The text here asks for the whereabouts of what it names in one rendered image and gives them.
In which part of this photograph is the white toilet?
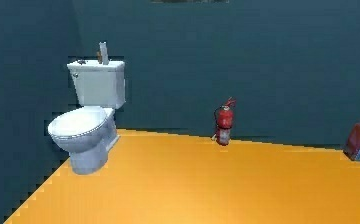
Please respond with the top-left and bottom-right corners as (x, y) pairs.
(47, 59), (127, 176)

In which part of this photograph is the red fire extinguisher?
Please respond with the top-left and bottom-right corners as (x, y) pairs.
(211, 97), (238, 147)

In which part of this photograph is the grey spray bottle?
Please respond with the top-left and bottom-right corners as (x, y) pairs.
(96, 41), (110, 66)

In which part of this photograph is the red and blue box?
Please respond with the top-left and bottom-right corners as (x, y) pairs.
(343, 120), (360, 163)

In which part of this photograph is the dark framed wall picture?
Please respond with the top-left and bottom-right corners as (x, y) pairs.
(150, 0), (230, 5)

